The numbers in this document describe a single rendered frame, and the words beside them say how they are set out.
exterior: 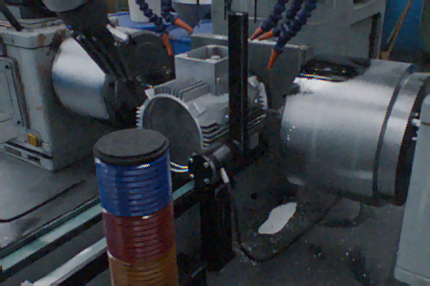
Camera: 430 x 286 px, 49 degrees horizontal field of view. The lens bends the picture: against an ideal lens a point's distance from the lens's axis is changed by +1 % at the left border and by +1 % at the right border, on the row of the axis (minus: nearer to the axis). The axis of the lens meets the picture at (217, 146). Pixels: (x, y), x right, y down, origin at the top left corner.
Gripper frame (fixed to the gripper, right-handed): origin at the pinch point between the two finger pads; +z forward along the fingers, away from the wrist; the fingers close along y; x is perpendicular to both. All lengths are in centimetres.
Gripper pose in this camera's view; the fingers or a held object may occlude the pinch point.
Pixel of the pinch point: (132, 89)
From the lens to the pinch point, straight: 89.9
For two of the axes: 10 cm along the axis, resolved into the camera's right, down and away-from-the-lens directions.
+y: -8.2, -2.3, 5.3
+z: 3.1, 6.1, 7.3
